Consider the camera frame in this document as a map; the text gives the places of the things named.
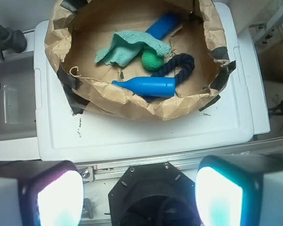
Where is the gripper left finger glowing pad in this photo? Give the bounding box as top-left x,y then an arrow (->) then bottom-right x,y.
0,160 -> 84,226

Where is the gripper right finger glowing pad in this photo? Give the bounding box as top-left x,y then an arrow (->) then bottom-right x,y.
195,154 -> 283,226

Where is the teal woven cloth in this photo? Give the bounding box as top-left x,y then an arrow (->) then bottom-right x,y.
94,30 -> 171,67

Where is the white plastic bin lid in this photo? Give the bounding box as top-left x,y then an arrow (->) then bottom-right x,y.
34,2 -> 270,162

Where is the blue plastic bottle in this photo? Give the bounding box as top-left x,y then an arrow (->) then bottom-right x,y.
112,77 -> 176,97

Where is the green rubber ball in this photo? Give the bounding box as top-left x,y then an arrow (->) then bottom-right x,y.
141,51 -> 164,71

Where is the brown paper bag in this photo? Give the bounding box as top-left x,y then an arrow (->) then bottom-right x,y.
44,0 -> 236,121

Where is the blue rectangular block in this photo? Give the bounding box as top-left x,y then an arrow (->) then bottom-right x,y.
145,12 -> 181,40

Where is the aluminium frame rail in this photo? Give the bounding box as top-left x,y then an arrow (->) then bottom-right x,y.
76,137 -> 283,183

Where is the black octagonal mount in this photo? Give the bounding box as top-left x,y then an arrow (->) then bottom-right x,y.
108,162 -> 202,226

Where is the dark navy rope loop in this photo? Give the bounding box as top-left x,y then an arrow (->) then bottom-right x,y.
145,53 -> 195,103

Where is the black faucet handle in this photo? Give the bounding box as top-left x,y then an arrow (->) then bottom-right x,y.
0,25 -> 27,61

